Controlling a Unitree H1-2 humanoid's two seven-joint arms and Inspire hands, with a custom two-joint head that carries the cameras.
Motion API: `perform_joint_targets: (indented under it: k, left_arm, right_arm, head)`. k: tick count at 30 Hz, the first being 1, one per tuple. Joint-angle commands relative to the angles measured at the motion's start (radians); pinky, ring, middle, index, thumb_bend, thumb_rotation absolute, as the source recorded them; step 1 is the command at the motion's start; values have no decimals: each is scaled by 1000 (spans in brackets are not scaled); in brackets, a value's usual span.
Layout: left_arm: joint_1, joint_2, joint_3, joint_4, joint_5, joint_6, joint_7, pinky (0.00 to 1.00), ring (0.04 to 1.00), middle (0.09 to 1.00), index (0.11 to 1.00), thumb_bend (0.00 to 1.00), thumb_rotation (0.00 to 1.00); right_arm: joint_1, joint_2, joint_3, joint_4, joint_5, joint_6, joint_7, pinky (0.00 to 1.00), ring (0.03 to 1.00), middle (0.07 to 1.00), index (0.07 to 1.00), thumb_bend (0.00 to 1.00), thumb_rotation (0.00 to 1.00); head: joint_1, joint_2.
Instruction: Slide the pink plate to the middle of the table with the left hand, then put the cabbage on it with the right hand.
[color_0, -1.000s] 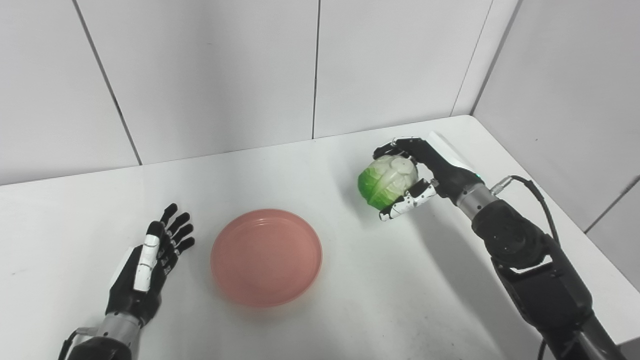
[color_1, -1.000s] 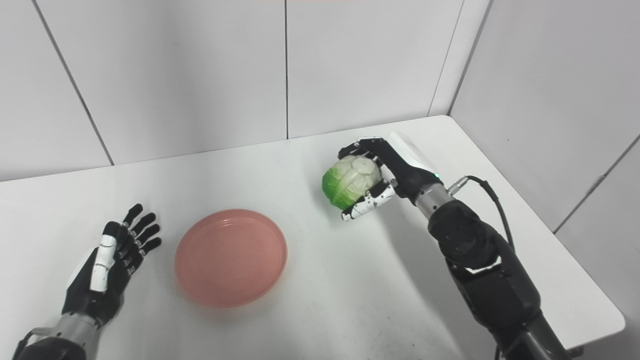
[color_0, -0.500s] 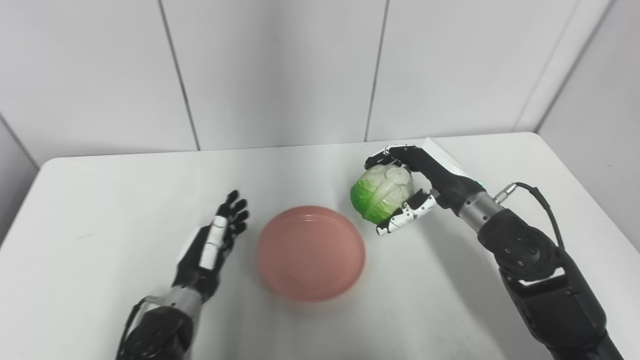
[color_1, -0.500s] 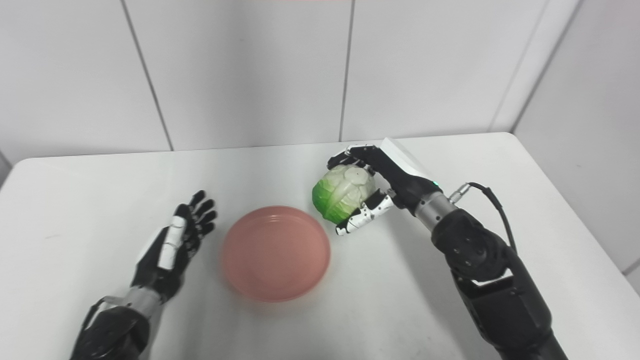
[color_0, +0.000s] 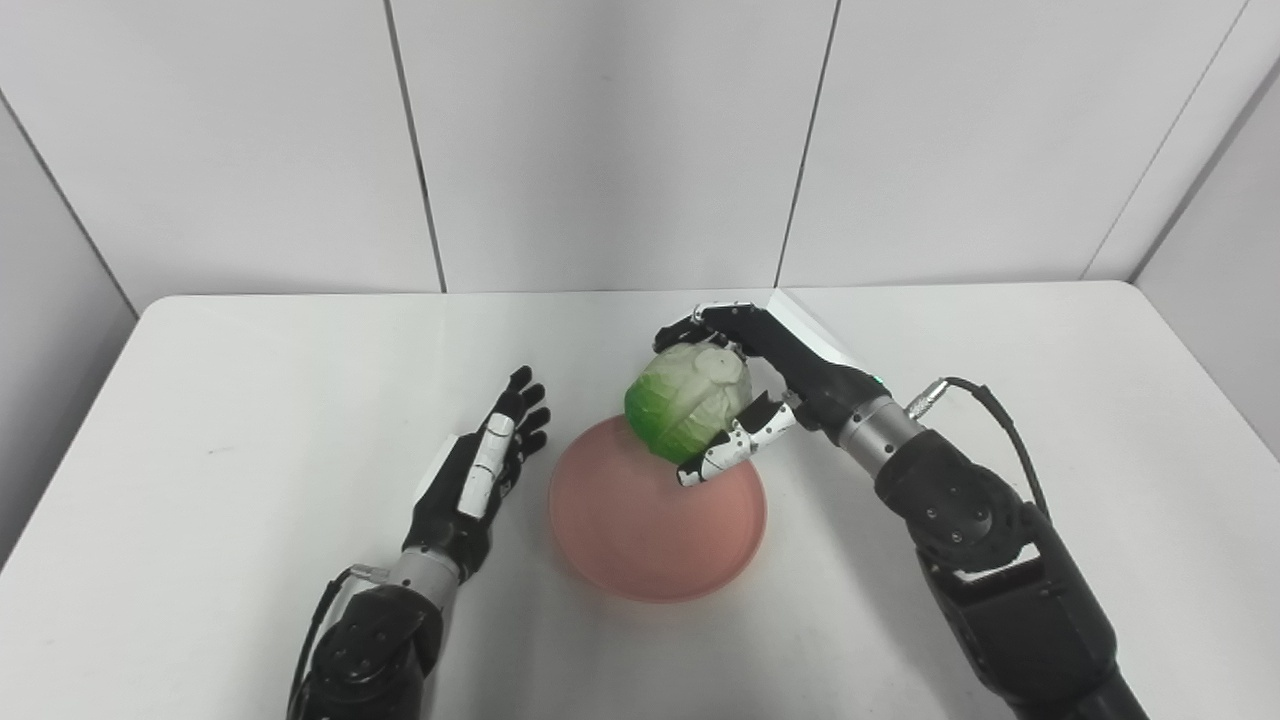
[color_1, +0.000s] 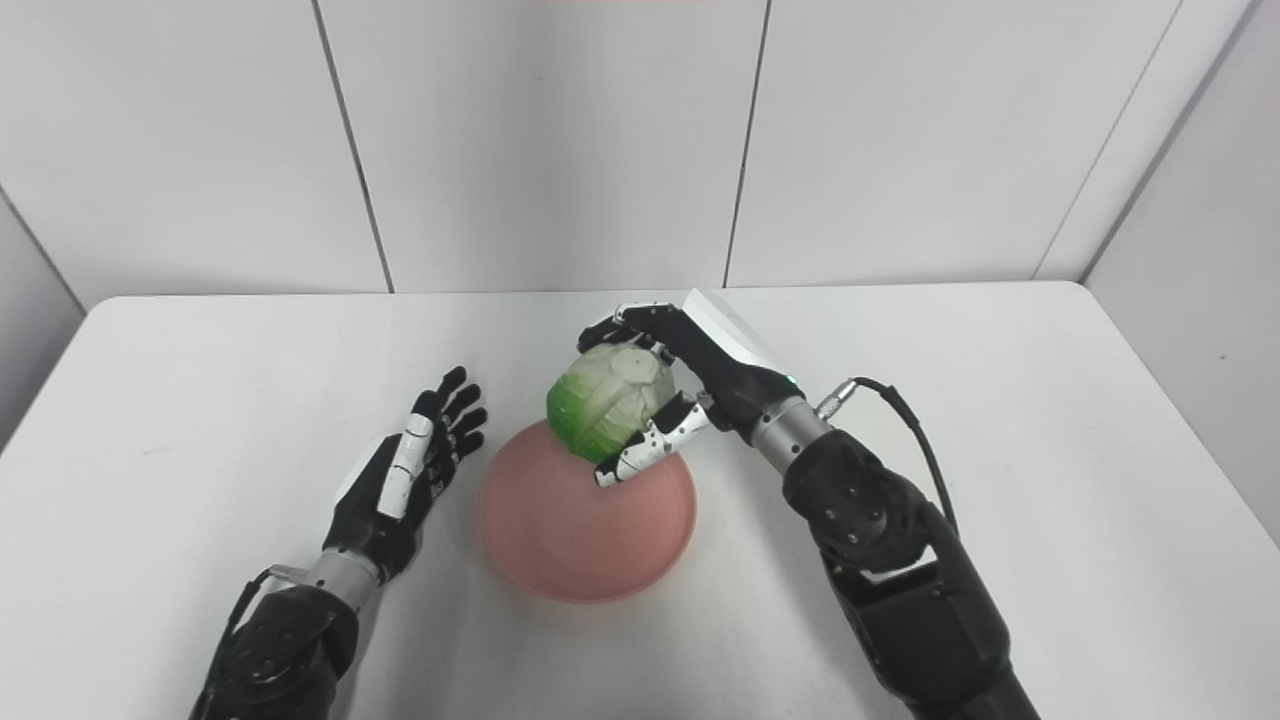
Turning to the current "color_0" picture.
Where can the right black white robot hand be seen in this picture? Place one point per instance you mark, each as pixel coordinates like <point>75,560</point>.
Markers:
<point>810,365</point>

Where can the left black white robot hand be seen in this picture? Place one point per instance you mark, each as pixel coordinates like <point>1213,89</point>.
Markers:
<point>470,490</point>

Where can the green white cabbage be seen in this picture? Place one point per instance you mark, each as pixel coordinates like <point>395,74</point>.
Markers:
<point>685,405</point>

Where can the pink round plate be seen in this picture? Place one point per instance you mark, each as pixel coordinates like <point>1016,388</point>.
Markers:
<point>650,530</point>

